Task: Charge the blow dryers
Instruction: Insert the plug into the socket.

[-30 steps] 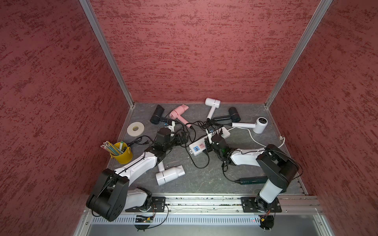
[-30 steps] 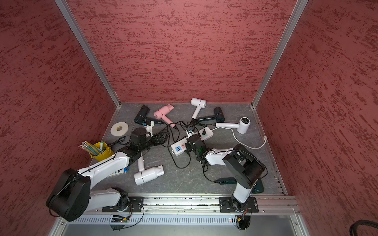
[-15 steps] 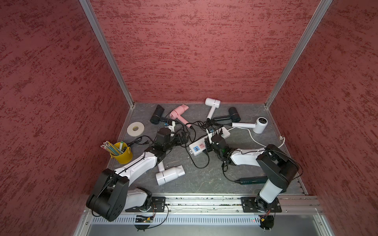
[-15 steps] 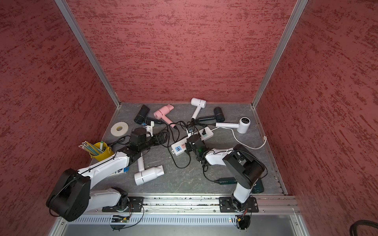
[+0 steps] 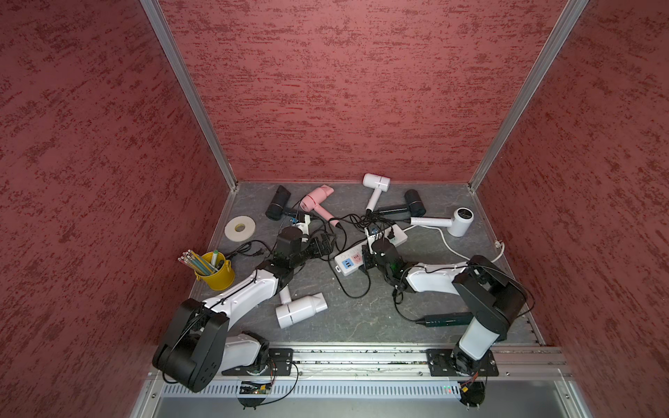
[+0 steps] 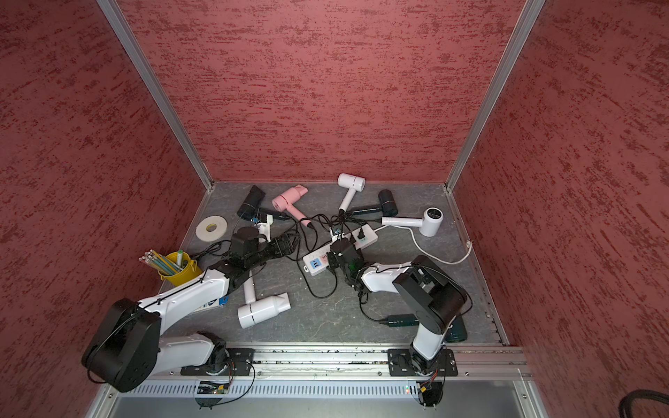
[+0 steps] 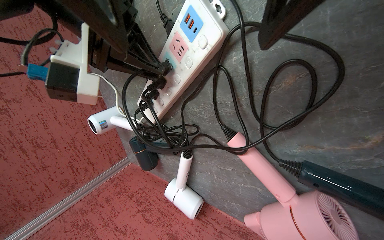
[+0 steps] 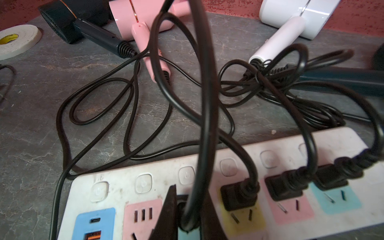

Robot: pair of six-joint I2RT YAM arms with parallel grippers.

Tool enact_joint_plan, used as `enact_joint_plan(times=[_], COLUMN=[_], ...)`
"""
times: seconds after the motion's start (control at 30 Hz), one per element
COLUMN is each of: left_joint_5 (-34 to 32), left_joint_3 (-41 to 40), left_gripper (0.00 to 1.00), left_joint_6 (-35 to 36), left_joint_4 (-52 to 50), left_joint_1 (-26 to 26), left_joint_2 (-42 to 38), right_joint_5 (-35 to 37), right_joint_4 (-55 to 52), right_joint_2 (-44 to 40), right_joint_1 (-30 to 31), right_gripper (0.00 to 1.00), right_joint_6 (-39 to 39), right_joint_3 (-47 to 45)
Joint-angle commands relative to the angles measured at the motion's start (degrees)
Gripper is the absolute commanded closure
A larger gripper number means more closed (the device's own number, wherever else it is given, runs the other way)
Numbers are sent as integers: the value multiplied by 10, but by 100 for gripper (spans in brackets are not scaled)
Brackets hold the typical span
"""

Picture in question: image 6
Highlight black cable loop corner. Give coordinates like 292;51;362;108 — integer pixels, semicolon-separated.
617;388;669;418

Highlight white hair dryer front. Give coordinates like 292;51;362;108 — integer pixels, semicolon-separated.
237;273;291;329

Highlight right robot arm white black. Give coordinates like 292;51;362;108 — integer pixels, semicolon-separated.
329;239;469;376

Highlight aluminium front rail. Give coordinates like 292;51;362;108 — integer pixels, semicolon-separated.
88;343;547;417

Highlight white square hair dryer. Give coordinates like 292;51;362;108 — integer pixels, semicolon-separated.
337;173;366;212

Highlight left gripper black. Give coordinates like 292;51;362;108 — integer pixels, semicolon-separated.
246;233;301;269

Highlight pink hair dryer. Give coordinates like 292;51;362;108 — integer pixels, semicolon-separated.
272;185;315;229

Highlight white power strip cable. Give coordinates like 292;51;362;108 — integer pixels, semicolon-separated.
373;224;474;266

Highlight dark green hair dryer back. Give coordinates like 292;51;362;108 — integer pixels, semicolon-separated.
347;189;399;217

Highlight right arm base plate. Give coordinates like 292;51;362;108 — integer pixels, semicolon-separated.
387;348;458;377

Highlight black cord of front white dryer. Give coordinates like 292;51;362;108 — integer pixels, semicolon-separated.
294;258;340;300

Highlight white tape roll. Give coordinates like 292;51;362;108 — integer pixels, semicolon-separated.
195;215;228;243

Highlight black hair dryer far left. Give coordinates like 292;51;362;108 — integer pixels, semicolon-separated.
237;186;292;222

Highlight black cord of front green dryer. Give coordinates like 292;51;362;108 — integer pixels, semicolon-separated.
357;292;390;325

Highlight white round hair dryer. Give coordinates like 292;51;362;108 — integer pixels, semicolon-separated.
382;207;444;238

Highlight yellow cup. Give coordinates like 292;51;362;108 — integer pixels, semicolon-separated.
159;250;203;287

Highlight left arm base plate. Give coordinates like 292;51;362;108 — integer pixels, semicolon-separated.
180;348;255;378

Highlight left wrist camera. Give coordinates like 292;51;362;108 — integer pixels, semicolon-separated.
256;218;274;243

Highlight white power strip coloured sockets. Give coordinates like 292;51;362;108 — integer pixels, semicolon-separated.
302;225;378;276

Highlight bundle of pencils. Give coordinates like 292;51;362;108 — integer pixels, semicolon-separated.
139;250;182;277

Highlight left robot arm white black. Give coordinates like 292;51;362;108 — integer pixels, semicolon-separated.
81;226;300;393

